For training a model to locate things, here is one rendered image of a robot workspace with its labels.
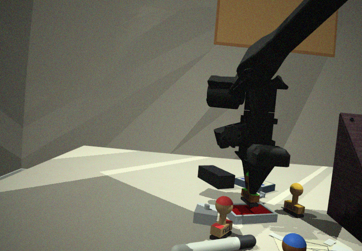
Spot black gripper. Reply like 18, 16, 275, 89
231, 110, 290, 194

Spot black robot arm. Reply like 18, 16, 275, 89
206, 0, 348, 149

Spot white flat box with blue label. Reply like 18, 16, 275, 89
235, 176, 275, 193

